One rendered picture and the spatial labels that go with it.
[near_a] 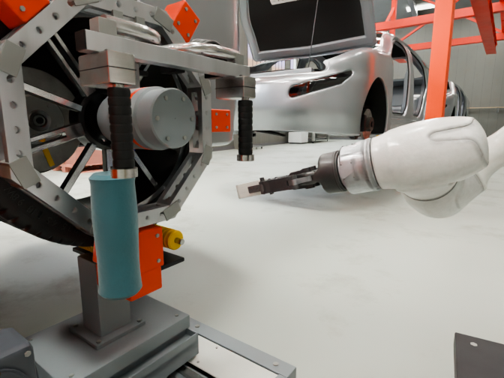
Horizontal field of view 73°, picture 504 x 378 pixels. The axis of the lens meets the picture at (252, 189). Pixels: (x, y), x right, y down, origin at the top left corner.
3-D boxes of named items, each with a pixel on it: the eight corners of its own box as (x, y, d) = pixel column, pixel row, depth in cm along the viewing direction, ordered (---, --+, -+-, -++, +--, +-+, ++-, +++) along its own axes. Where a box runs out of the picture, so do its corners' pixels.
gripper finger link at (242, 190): (267, 193, 70) (265, 193, 70) (240, 198, 74) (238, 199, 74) (264, 178, 70) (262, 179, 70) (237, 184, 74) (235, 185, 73)
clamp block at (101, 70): (106, 89, 62) (104, 58, 61) (137, 85, 57) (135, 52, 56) (79, 86, 58) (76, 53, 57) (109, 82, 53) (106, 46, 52)
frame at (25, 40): (199, 205, 112) (194, 28, 102) (214, 208, 108) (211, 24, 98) (7, 254, 69) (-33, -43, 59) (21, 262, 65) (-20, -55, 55)
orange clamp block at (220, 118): (194, 132, 108) (214, 131, 116) (212, 132, 104) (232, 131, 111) (193, 109, 107) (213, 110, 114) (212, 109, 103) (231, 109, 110)
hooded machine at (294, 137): (294, 142, 1670) (295, 109, 1642) (308, 143, 1636) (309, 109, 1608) (287, 143, 1602) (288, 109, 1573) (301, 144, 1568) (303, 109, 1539)
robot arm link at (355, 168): (365, 138, 54) (329, 146, 57) (377, 193, 54) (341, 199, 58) (377, 136, 62) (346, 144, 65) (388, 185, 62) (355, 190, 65)
